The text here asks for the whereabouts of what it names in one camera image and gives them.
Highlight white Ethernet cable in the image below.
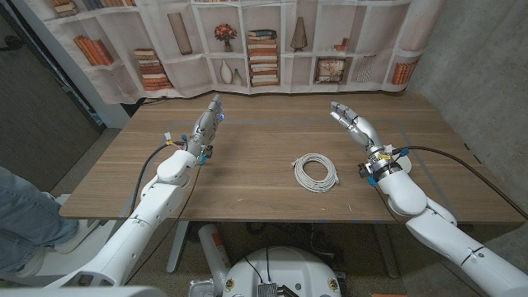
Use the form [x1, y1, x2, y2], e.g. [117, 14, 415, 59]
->
[290, 153, 340, 194]

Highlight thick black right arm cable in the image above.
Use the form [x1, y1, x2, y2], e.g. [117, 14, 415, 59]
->
[391, 144, 528, 220]

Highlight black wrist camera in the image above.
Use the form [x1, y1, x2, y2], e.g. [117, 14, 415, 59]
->
[357, 163, 379, 187]
[199, 144, 215, 165]

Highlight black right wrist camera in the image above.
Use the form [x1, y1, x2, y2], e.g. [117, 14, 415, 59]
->
[357, 163, 379, 187]

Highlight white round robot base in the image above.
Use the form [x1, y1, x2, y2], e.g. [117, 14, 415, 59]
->
[222, 246, 343, 297]

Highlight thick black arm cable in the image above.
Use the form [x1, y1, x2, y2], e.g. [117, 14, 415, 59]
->
[130, 142, 186, 215]
[391, 144, 528, 220]

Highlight printed bookshelf backdrop cloth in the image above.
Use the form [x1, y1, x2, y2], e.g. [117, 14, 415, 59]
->
[24, 0, 449, 105]

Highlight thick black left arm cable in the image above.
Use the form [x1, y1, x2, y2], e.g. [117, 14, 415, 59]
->
[130, 142, 186, 215]

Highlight foil tray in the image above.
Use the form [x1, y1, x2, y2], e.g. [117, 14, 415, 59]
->
[188, 279, 216, 297]

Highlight white roll with orange label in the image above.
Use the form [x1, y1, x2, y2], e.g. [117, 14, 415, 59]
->
[197, 223, 233, 296]

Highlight grey table leg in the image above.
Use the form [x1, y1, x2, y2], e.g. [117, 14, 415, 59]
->
[166, 221, 190, 275]
[372, 222, 400, 280]

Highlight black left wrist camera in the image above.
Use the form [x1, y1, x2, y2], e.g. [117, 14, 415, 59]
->
[199, 144, 215, 165]

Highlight dark grey door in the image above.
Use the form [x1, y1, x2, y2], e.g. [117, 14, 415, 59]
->
[0, 3, 104, 193]

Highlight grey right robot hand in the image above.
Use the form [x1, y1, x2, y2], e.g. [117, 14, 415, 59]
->
[328, 101, 384, 155]

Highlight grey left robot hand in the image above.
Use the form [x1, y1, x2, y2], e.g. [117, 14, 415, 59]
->
[187, 94, 226, 156]

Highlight person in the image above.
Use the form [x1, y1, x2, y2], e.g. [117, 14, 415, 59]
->
[0, 166, 100, 278]

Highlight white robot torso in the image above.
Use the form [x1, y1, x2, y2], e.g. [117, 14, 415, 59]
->
[0, 285, 168, 297]

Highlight grey finned box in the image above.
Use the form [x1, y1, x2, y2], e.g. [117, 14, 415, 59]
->
[257, 282, 278, 297]

